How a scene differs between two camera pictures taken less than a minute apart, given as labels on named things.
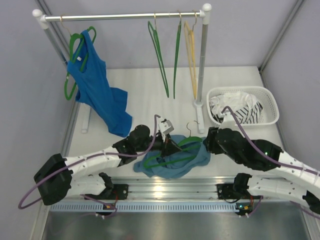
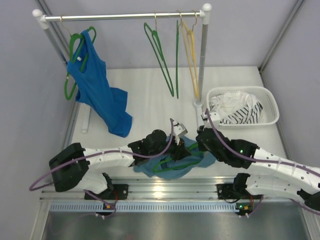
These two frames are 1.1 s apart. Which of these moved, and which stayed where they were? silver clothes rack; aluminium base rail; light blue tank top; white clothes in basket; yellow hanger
Moved: light blue tank top
Stayed: aluminium base rail; yellow hanger; white clothes in basket; silver clothes rack
